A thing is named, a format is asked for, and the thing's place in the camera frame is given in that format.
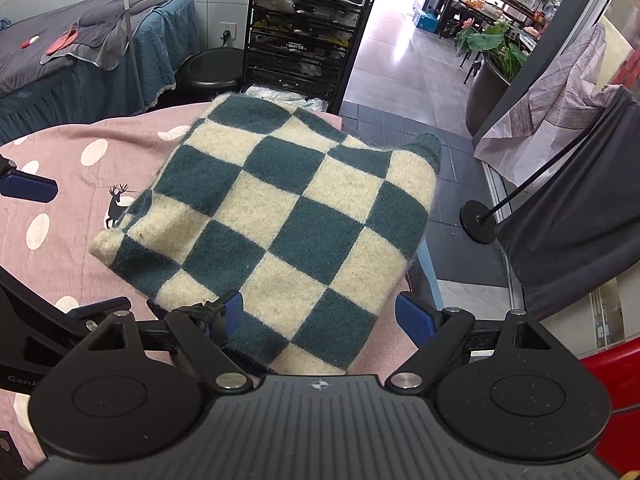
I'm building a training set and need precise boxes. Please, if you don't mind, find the grey towel on bed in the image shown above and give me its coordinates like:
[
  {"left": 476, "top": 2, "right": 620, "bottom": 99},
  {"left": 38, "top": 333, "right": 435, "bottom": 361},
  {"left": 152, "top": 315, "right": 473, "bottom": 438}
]
[{"left": 40, "top": 0, "right": 171, "bottom": 70}]

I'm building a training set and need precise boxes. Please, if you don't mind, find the potted green plant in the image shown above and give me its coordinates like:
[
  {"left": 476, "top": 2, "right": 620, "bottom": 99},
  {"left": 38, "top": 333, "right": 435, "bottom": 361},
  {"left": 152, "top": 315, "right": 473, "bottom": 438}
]
[{"left": 454, "top": 18, "right": 528, "bottom": 136}]

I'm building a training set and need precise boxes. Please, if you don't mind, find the red box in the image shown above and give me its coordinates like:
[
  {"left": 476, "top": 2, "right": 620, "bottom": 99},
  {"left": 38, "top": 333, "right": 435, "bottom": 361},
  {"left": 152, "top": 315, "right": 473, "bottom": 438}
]
[{"left": 582, "top": 338, "right": 640, "bottom": 476}]

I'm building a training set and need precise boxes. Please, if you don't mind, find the green cream checkered sweater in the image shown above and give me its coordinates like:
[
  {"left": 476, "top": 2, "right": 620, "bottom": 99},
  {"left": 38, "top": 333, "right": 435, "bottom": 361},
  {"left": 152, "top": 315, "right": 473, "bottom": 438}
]
[{"left": 89, "top": 93, "right": 442, "bottom": 375}]

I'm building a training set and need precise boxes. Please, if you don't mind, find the black trolley shelf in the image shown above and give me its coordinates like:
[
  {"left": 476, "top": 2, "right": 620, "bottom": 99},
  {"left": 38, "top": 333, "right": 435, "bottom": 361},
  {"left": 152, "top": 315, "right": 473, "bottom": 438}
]
[{"left": 243, "top": 0, "right": 375, "bottom": 114}]

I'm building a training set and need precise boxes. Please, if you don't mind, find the small red white item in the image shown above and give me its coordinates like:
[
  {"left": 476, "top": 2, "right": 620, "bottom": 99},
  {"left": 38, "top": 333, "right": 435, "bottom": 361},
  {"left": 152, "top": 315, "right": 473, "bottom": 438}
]
[{"left": 21, "top": 35, "right": 40, "bottom": 49}]

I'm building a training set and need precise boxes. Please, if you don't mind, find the striped pale hanging cloth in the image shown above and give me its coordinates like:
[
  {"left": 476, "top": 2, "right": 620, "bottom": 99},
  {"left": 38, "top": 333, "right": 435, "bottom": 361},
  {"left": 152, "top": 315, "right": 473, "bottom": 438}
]
[{"left": 474, "top": 18, "right": 631, "bottom": 185}]

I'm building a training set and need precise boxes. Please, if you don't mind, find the red pouch on bed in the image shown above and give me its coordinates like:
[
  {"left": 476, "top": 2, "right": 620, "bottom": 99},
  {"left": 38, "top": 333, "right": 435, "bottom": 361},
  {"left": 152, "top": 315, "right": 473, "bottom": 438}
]
[{"left": 44, "top": 28, "right": 78, "bottom": 55}]

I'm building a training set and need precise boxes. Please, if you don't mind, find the black round stool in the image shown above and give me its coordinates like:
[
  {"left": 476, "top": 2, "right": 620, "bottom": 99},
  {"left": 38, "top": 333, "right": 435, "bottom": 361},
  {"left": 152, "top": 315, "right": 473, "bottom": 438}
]
[{"left": 176, "top": 47, "right": 244, "bottom": 99}]

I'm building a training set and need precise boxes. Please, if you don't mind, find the black stand with round base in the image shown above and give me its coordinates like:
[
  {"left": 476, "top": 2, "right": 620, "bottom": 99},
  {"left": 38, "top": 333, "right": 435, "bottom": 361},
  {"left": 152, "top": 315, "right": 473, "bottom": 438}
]
[{"left": 459, "top": 115, "right": 602, "bottom": 245}]

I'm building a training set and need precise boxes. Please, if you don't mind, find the dark grey hanging cloth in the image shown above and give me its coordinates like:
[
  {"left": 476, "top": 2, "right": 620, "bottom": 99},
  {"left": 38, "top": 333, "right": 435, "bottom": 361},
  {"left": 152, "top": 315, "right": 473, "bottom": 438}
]
[{"left": 497, "top": 88, "right": 639, "bottom": 320}]

